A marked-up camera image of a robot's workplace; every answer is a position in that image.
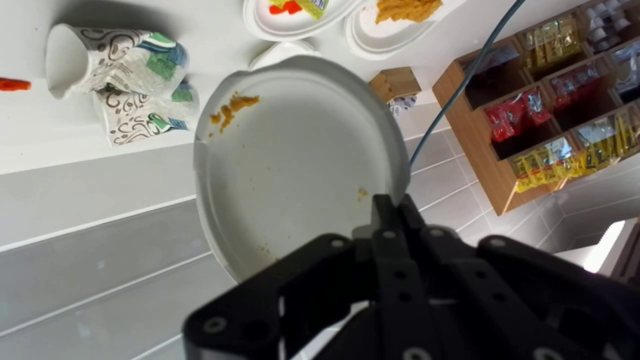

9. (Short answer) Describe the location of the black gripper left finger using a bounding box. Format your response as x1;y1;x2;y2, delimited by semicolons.
183;191;429;360

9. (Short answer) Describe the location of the thin grey cable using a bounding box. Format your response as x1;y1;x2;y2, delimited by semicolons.
406;0;529;170

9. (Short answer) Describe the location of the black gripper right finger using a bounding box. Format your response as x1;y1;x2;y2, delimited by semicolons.
393;195;640;360

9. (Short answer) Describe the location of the red condiment packet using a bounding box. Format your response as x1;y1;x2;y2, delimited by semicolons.
268;0;307;18

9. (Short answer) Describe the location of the white plate with orange food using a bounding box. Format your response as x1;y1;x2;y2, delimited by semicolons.
343;0;468;60

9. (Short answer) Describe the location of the white foam plate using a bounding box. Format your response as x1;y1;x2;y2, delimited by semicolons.
192;53;413;281

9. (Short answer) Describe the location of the yellow condiment packet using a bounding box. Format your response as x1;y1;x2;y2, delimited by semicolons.
298;0;331;21

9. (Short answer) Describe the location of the wooden condiment organizer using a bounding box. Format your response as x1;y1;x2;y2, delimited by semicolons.
432;0;640;217

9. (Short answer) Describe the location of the right snack bag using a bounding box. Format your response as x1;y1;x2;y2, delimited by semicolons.
44;21;192;102

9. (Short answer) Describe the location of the small wooden block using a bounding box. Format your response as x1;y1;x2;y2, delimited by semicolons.
367;66;425;105

